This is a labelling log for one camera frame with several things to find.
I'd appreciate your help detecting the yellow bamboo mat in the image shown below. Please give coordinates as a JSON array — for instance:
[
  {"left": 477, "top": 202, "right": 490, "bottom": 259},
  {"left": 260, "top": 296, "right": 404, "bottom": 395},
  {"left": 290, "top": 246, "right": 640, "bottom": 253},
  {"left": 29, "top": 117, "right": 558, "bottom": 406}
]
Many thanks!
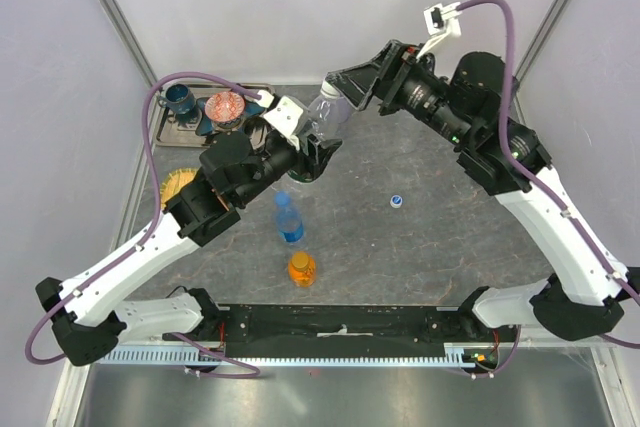
[{"left": 160, "top": 168, "right": 198, "bottom": 210}]

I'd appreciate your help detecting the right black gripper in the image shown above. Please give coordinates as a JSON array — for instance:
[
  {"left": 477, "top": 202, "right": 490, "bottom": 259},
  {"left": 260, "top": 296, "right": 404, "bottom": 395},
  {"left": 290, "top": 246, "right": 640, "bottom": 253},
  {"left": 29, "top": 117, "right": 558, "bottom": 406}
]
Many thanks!
[{"left": 327, "top": 38, "right": 474, "bottom": 148}]

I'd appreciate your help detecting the green label water bottle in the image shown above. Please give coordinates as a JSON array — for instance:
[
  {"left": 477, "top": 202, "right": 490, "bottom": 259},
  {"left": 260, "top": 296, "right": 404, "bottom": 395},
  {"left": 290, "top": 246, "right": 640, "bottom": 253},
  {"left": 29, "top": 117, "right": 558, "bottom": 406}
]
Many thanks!
[{"left": 287, "top": 77, "right": 354, "bottom": 183}]

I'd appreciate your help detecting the orange juice bottle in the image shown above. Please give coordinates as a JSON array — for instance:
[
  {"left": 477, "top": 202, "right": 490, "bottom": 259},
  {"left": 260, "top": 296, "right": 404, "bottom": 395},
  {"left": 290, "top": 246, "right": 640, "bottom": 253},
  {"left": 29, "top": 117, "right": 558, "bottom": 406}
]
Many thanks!
[{"left": 288, "top": 251, "right": 316, "bottom": 287}]

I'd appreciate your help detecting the metal tray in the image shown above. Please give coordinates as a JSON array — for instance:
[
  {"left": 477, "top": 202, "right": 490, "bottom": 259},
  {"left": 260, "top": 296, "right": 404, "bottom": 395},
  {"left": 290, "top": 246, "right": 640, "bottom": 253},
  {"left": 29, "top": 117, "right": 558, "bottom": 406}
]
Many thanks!
[{"left": 155, "top": 81, "right": 227, "bottom": 148}]

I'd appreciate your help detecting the blue star-shaped dish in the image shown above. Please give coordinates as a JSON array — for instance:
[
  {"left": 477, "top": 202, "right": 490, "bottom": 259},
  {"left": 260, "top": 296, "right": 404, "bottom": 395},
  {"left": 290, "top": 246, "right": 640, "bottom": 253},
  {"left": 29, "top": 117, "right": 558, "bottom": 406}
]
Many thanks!
[{"left": 193, "top": 83, "right": 264, "bottom": 137}]

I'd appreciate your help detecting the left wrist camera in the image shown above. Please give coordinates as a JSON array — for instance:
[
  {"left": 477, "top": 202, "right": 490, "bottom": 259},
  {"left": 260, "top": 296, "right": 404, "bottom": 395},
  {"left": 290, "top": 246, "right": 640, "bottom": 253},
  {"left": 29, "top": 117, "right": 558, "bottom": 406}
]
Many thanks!
[{"left": 256, "top": 90, "right": 306, "bottom": 151}]

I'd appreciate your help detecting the blue white bottle cap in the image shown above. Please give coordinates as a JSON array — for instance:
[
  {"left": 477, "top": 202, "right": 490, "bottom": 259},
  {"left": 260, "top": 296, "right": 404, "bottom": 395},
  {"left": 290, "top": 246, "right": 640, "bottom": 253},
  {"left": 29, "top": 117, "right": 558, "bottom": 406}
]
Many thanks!
[{"left": 390, "top": 195, "right": 403, "bottom": 209}]

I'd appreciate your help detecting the blue label water bottle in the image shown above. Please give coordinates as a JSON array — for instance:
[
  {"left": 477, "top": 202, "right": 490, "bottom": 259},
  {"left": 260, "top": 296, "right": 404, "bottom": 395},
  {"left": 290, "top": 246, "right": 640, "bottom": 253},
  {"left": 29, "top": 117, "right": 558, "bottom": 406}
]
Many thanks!
[{"left": 274, "top": 191, "right": 305, "bottom": 245}]

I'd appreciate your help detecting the red patterned bowl left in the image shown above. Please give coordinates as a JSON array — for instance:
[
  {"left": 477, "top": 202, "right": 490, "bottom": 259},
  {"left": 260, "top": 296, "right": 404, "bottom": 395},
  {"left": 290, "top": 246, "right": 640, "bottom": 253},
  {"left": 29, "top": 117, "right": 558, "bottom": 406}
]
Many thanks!
[{"left": 204, "top": 91, "right": 246, "bottom": 124}]

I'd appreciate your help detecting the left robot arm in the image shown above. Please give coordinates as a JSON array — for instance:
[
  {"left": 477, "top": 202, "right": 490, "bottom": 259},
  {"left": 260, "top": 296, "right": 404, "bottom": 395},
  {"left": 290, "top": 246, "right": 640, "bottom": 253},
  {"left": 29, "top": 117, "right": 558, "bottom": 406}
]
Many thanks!
[{"left": 36, "top": 130, "right": 342, "bottom": 366}]

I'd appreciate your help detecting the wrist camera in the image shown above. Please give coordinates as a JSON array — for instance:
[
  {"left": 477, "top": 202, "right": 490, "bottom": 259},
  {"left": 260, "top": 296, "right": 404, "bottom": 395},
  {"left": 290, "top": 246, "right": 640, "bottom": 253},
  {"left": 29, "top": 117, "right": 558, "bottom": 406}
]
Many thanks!
[
  {"left": 417, "top": 2, "right": 461, "bottom": 58},
  {"left": 256, "top": 90, "right": 306, "bottom": 151}
]

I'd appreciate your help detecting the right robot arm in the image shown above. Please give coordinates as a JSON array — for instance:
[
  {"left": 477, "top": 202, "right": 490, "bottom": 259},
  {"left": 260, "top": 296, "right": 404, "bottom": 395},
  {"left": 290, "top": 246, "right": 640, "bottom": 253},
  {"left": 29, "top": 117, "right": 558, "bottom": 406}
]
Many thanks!
[{"left": 325, "top": 40, "right": 639, "bottom": 341}]

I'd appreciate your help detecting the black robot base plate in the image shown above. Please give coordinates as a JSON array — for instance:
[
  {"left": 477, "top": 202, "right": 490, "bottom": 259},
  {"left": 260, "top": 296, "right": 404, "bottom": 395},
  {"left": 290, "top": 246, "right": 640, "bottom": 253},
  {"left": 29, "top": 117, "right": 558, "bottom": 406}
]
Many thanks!
[{"left": 186, "top": 299, "right": 516, "bottom": 360}]

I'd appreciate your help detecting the dark blue mug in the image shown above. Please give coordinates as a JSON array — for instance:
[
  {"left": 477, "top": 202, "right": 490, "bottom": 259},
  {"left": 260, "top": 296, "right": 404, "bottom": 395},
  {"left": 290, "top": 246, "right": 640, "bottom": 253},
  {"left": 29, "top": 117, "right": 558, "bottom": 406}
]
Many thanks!
[{"left": 159, "top": 83, "right": 196, "bottom": 115}]

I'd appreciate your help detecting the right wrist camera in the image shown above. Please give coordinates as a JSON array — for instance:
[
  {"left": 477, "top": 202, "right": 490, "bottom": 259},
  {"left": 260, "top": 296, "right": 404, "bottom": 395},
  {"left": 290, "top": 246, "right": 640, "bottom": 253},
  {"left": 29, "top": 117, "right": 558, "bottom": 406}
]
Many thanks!
[{"left": 417, "top": 2, "right": 461, "bottom": 58}]

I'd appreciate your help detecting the slotted cable duct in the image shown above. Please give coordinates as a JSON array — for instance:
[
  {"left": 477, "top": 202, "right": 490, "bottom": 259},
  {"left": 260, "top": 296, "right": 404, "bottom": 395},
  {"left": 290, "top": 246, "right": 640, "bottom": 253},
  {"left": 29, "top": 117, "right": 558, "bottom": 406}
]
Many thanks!
[{"left": 97, "top": 344, "right": 477, "bottom": 369}]

